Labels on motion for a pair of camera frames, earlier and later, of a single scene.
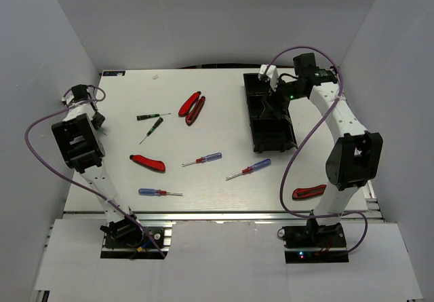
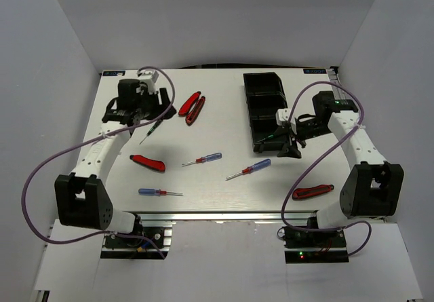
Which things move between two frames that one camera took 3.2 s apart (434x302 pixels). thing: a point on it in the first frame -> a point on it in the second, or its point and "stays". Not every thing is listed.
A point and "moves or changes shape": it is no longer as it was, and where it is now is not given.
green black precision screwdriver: x=142 y=117 moves or changes shape
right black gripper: x=269 y=102 -> x=290 y=151
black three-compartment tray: x=269 y=134 stays
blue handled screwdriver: x=255 y=166 stays
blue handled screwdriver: x=205 y=159 stays
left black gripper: x=98 y=120 -> x=154 y=98
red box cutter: x=154 y=165 stays
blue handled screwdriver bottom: x=154 y=192 stays
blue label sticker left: x=114 y=72 stays
